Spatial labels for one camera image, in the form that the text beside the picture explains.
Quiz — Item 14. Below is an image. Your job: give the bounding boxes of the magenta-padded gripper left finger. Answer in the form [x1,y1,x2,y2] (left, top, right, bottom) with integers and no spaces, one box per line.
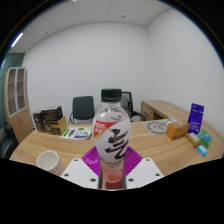
[60,146,103,190]

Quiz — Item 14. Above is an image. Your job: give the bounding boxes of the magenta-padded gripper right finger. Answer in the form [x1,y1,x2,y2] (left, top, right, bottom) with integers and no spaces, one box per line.
[121,146,165,190]

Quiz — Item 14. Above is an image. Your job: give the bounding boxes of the clear black-capped drink bottle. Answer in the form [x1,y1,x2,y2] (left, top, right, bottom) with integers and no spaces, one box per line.
[91,87,133,183]

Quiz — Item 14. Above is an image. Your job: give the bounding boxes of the white speckled mug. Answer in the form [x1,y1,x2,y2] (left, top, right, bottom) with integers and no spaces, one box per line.
[35,150,66,177]

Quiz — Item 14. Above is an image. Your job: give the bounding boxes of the white green-blue printed leaflet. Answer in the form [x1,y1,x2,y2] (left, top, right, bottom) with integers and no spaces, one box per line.
[60,126,93,140]

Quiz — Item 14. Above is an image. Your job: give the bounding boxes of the round grey mat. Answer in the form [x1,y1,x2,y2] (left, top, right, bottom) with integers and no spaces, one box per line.
[146,119,178,135]

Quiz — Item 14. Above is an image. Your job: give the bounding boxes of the dark box with tan side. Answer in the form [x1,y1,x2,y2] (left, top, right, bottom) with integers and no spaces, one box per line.
[43,115,69,136]

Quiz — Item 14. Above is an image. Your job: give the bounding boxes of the small orange wooden box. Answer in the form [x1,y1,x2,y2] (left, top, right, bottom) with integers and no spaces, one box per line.
[165,121,191,141]

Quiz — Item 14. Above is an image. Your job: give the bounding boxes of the small tan box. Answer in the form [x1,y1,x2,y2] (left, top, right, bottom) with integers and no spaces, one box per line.
[185,132,203,148]

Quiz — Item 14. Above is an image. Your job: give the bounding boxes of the small light blue box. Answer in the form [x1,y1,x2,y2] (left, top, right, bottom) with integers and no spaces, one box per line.
[196,144,208,157]

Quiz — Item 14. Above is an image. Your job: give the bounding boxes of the tall dark brown box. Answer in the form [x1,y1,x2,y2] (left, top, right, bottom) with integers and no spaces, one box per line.
[32,110,46,133]

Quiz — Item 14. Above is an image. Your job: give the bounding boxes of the wooden side desk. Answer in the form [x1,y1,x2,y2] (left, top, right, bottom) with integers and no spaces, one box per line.
[140,99,191,123]

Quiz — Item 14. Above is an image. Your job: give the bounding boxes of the green flat box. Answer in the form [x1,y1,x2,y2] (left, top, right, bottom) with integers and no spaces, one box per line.
[196,129,213,149]

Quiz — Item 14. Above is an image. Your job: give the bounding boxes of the purple upright box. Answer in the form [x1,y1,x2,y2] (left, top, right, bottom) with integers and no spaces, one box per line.
[187,102,205,135]

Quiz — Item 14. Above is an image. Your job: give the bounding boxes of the wooden glass-door cabinet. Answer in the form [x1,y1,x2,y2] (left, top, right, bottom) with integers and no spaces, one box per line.
[3,66,35,144]

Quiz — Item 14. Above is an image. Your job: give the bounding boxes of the rectangular ceiling light panel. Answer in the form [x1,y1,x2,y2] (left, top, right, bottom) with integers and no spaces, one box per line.
[9,31,25,49]

